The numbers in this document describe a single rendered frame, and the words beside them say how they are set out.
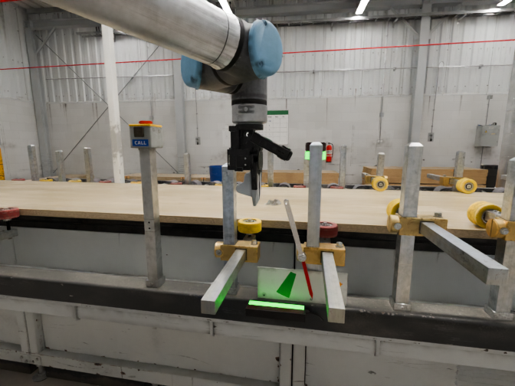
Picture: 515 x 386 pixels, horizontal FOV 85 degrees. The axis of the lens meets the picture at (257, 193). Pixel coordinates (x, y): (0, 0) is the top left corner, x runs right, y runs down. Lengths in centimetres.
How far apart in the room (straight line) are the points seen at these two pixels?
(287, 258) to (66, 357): 119
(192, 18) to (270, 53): 15
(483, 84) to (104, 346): 902
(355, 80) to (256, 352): 747
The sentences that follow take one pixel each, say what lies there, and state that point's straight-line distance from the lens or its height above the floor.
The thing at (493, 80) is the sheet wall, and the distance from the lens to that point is 935.
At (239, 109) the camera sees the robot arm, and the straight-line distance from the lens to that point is 71.
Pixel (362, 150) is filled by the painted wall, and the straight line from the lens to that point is 809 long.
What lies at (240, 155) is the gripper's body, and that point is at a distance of 71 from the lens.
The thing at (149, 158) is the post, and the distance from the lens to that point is 92.
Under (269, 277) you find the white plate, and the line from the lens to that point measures 88.
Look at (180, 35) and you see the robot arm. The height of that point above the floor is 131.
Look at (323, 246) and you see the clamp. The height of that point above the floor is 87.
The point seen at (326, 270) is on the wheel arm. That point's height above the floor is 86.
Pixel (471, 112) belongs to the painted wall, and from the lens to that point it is 905.
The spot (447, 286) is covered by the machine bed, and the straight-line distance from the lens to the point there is 121.
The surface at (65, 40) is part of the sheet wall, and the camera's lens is 1072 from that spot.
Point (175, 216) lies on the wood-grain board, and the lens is 109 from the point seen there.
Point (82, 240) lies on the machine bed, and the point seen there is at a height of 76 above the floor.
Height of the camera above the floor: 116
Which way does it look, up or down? 9 degrees down
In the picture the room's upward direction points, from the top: straight up
